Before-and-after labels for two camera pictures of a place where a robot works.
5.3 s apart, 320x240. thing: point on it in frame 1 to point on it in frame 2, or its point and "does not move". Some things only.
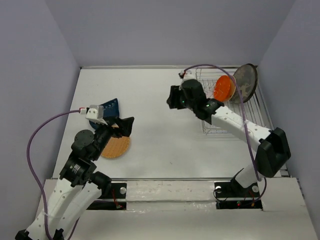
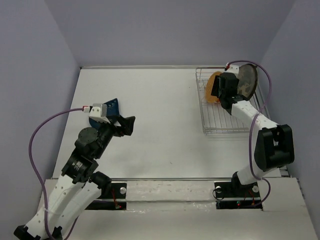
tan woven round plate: (115, 146) to (210, 98)
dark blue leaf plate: (110, 109) does not move
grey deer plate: (246, 77) does not move
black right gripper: (176, 97) to (216, 89)
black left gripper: (126, 124) does not move
